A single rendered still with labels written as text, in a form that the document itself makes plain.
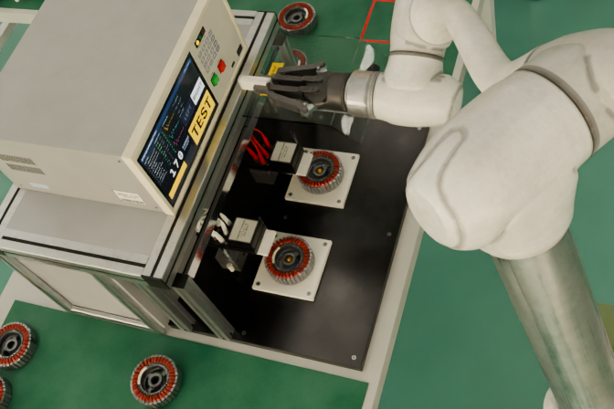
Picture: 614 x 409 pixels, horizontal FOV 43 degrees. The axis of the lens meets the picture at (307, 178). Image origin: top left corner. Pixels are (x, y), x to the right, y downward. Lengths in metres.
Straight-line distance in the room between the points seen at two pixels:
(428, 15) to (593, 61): 0.54
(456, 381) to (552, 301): 1.46
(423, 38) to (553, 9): 1.84
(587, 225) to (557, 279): 1.68
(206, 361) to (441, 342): 0.93
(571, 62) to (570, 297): 0.30
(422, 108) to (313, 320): 0.57
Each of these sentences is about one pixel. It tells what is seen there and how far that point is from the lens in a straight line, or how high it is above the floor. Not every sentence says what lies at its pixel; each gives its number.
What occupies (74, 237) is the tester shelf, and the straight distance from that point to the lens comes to 1.63.
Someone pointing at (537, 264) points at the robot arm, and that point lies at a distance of 0.96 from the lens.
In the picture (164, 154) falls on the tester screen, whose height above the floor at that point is 1.23.
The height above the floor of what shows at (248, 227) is 0.92.
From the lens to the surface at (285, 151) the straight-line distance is 1.86.
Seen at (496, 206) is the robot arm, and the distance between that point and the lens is 0.84.
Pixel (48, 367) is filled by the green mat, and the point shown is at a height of 0.75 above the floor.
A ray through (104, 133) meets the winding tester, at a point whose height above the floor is 1.32.
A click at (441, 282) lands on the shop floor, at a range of 2.58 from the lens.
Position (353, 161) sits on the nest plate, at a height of 0.78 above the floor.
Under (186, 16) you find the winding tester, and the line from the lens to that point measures 1.58.
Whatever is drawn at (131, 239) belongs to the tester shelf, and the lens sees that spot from 1.56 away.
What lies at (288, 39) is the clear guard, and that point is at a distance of 1.81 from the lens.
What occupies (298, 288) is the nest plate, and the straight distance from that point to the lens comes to 1.77.
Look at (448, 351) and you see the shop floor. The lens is 2.49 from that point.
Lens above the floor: 2.33
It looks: 54 degrees down
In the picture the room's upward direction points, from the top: 25 degrees counter-clockwise
